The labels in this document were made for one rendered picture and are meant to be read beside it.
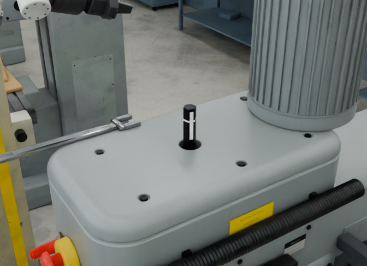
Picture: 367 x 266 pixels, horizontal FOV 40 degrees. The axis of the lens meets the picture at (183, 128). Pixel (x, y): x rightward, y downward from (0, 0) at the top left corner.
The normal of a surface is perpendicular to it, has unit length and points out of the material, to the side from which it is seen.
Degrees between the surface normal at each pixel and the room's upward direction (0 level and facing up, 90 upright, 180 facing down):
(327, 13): 90
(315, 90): 90
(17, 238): 90
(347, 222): 90
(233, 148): 0
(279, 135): 0
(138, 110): 0
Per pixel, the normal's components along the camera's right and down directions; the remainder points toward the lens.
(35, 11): 0.35, 0.88
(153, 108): 0.00, -0.87
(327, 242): 0.54, 0.41
